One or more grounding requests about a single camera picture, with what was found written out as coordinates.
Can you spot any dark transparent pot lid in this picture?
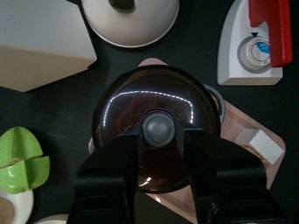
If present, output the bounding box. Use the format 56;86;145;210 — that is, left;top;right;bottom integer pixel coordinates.
91;64;222;194

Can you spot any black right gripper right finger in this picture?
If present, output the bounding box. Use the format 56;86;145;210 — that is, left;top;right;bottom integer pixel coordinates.
174;119;290;224

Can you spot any white bowl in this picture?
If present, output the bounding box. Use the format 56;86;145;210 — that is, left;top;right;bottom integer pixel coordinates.
0;187;35;224

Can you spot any grey pot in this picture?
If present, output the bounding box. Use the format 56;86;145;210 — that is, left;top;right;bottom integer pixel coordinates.
202;84;227;123

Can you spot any silver round pot lid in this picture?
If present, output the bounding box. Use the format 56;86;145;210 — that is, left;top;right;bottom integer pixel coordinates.
80;0;182;49

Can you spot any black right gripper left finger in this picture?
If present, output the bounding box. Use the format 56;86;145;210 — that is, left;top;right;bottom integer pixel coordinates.
67;122;145;224

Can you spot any white angular box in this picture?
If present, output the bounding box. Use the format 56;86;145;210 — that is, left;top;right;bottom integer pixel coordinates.
0;0;99;93

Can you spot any white toy iron red handle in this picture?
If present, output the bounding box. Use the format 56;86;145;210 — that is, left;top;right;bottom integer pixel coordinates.
217;0;295;87

